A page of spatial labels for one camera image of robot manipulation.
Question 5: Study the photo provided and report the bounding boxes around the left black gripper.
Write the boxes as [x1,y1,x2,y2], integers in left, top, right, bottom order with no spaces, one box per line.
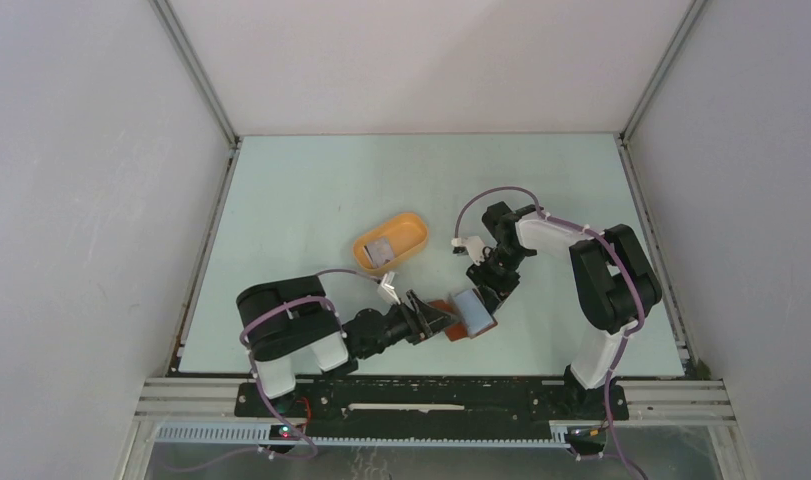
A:
[357,289,459,359]

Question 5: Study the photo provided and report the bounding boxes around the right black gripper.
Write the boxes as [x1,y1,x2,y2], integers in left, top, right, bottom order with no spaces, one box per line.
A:
[465,246,530,316]

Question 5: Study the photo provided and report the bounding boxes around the brown leather card holder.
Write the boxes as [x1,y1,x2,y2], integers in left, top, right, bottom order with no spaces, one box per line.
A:
[428,289,498,342]

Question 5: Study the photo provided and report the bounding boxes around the orange plastic card tray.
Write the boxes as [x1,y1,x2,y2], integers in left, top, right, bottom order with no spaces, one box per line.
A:
[352,212,429,276]

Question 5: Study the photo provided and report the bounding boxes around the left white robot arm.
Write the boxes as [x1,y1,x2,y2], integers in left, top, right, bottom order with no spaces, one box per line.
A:
[236,271,459,417]

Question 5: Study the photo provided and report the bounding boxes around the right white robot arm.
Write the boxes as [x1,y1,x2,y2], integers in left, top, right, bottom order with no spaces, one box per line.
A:
[451,202,662,418]

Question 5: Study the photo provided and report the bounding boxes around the grey patterned card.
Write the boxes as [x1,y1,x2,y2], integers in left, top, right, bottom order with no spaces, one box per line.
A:
[363,236,396,269]

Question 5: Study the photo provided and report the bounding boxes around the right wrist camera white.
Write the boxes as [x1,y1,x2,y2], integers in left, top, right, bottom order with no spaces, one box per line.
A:
[451,236,487,264]

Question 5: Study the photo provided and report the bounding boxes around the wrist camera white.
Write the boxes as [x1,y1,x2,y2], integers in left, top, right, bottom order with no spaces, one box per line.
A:
[377,271,402,305]
[451,236,487,264]

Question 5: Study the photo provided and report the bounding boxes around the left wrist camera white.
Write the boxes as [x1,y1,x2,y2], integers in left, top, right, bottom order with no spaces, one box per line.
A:
[377,271,402,305]

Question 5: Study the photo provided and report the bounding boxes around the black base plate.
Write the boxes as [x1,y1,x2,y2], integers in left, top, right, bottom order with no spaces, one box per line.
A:
[234,375,629,441]

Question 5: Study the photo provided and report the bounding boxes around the white cable duct strip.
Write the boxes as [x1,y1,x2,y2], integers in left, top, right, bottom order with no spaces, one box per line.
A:
[154,422,569,448]

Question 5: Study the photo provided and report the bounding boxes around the aluminium frame rail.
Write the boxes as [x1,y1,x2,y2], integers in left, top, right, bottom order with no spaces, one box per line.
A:
[134,378,736,427]

